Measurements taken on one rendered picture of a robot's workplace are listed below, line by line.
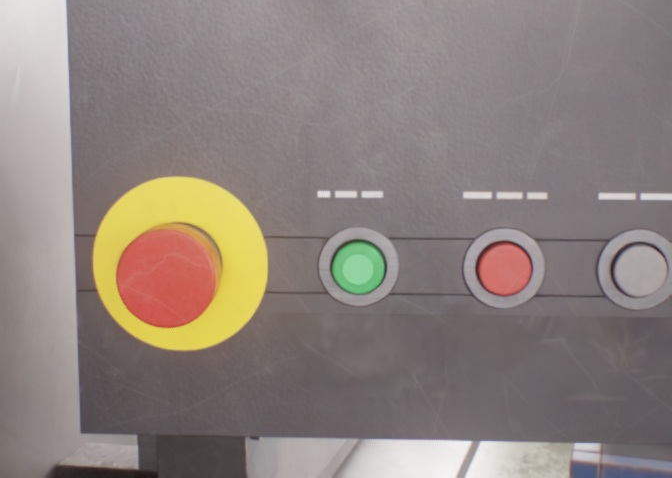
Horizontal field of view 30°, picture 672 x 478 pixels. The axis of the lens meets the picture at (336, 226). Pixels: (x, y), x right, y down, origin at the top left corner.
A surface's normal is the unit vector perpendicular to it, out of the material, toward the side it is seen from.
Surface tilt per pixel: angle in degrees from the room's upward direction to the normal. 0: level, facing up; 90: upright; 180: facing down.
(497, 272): 90
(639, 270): 90
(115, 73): 90
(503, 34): 90
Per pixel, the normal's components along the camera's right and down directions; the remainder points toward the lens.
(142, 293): -0.06, 0.15
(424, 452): 0.03, -0.99
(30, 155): 0.97, 0.01
